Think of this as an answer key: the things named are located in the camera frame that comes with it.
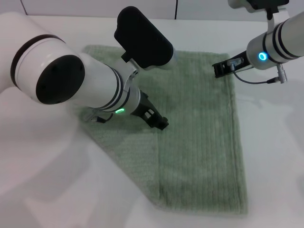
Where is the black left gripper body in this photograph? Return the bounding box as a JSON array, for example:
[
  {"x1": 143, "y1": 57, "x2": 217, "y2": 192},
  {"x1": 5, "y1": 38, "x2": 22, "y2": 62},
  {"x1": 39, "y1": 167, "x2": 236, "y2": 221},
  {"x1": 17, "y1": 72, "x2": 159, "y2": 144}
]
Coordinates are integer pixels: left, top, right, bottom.
[{"x1": 130, "y1": 90, "x2": 153, "y2": 116}]

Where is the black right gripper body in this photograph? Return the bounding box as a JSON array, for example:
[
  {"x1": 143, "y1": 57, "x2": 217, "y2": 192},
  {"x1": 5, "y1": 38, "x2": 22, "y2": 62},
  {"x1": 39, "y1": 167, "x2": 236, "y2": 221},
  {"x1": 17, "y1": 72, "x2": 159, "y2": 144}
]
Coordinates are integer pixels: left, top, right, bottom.
[{"x1": 234, "y1": 51, "x2": 249, "y2": 72}]

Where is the green ribbed towel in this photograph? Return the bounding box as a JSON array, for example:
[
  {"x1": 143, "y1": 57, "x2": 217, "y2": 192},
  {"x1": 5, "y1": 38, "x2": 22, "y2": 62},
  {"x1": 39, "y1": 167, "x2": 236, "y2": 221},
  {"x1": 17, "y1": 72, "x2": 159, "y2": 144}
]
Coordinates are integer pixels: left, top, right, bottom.
[{"x1": 80, "y1": 45, "x2": 249, "y2": 216}]

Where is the silver cylindrical connector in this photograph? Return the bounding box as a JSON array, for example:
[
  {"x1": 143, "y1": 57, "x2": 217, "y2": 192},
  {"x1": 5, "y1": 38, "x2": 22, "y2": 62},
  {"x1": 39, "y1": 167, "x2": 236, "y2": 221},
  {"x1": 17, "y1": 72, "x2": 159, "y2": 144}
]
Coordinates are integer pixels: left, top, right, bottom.
[{"x1": 275, "y1": 63, "x2": 287, "y2": 81}]

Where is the grey right gripper cable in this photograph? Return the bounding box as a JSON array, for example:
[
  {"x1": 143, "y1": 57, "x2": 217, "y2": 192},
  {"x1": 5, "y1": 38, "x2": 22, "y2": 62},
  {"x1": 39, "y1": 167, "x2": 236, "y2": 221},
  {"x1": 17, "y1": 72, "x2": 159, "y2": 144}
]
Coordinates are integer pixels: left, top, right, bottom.
[{"x1": 227, "y1": 59, "x2": 287, "y2": 84}]

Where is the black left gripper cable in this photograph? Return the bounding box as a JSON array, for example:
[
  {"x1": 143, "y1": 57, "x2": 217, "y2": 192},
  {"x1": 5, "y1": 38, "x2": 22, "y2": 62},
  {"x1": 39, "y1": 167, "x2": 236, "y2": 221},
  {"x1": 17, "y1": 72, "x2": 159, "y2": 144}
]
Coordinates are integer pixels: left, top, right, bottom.
[{"x1": 83, "y1": 109, "x2": 114, "y2": 124}]

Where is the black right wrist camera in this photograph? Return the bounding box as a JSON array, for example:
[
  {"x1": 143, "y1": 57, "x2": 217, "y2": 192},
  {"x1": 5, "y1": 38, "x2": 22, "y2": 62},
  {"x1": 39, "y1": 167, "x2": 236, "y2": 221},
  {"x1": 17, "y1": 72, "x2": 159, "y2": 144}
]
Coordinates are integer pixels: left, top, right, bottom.
[{"x1": 227, "y1": 0, "x2": 290, "y2": 13}]

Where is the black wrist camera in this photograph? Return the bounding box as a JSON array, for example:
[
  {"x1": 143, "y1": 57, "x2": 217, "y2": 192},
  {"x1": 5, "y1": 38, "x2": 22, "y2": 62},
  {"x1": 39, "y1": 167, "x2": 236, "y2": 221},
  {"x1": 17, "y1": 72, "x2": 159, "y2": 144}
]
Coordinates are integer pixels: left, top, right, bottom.
[
  {"x1": 227, "y1": 0, "x2": 290, "y2": 13},
  {"x1": 114, "y1": 6, "x2": 178, "y2": 71}
]

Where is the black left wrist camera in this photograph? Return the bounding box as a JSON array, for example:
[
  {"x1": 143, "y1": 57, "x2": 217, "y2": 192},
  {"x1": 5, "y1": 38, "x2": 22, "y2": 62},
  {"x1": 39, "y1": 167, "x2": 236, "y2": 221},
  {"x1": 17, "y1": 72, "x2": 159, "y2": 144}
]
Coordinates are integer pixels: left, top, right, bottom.
[{"x1": 114, "y1": 6, "x2": 178, "y2": 71}]

